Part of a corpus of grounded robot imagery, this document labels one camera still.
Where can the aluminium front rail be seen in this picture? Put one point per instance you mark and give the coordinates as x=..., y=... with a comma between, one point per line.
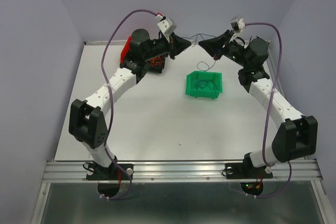
x=173, y=171

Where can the red plastic bin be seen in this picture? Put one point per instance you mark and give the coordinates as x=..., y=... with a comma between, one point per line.
x=125, y=50

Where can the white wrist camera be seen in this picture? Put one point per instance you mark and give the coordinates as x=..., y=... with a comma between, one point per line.
x=237, y=24
x=166, y=25

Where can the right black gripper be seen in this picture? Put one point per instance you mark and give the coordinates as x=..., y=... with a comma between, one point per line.
x=214, y=46

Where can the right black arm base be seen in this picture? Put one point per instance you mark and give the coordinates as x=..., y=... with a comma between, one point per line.
x=241, y=171

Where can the green plastic bin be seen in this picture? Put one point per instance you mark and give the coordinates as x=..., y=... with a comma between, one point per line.
x=202, y=84

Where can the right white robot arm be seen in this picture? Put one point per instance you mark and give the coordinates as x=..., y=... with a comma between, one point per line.
x=296, y=135

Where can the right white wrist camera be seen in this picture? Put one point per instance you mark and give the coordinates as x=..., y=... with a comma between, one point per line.
x=237, y=24

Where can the black plastic bin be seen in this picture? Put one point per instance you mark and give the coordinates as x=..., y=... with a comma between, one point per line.
x=157, y=64

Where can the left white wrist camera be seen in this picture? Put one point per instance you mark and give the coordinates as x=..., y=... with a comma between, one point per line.
x=166, y=25

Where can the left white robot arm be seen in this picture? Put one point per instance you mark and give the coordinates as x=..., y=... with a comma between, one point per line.
x=87, y=122

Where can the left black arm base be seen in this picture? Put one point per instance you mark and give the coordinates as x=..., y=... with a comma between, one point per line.
x=97, y=172

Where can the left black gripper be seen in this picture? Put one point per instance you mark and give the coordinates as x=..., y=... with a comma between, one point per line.
x=176, y=45

